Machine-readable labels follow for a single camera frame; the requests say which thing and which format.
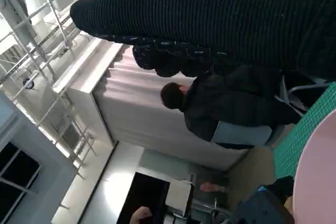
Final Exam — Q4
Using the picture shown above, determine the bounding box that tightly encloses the person in black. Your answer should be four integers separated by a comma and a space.
160, 63, 302, 143

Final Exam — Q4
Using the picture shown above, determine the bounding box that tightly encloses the dark framed window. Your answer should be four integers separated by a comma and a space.
0, 141, 41, 224

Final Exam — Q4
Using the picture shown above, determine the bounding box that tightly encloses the white curtain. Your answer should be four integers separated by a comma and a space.
93, 47, 250, 169

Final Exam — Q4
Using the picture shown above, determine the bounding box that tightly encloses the pink bowl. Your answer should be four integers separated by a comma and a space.
292, 110, 336, 224

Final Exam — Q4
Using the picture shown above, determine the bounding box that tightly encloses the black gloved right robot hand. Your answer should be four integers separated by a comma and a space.
69, 0, 336, 83

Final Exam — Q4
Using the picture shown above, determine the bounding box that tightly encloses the small round ceiling camera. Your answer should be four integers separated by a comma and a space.
23, 77, 35, 90

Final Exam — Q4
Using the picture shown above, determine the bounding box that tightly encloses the green cutting mat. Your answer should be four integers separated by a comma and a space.
272, 82, 336, 183

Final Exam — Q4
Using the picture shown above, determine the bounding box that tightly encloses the grey-blue chair with person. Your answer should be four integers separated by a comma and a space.
209, 76, 331, 150

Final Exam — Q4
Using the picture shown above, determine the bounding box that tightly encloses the round toy bread bun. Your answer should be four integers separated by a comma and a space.
283, 196, 294, 216

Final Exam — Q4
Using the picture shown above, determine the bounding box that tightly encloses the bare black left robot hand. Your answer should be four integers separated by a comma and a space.
258, 175, 297, 206

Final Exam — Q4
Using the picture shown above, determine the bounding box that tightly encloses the white metal ceiling grid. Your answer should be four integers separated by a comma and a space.
0, 0, 106, 180

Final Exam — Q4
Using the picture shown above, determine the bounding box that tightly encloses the black monitor screen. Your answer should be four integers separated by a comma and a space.
122, 171, 171, 224

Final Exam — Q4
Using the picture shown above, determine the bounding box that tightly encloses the white booth frame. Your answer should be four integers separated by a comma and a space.
52, 31, 124, 151

